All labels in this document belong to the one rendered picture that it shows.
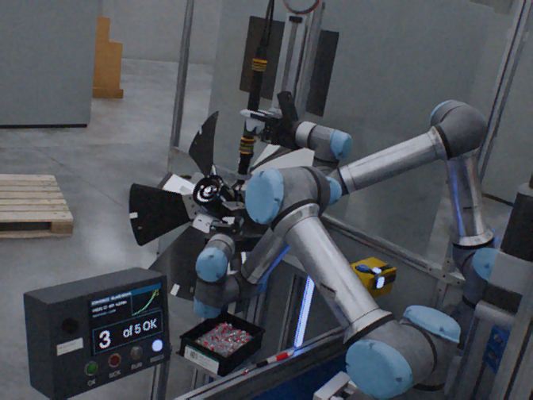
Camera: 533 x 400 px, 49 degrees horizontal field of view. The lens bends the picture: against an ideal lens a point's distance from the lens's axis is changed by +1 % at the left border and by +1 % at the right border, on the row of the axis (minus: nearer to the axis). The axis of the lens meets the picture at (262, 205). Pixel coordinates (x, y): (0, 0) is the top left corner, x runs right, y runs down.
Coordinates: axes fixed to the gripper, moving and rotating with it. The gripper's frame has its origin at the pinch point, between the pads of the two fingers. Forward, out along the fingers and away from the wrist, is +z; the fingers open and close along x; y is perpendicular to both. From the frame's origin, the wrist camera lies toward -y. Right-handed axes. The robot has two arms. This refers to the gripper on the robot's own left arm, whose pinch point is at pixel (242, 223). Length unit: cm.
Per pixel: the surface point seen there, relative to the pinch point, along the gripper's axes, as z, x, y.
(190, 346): -21.9, 31.1, 9.7
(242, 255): 7.2, 13.8, 0.6
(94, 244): 209, 104, 141
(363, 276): 5.3, 15.4, -38.6
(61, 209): 226, 86, 173
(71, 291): -71, -9, 21
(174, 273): -3.3, 17.7, 20.1
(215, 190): 11.7, -6.2, 11.3
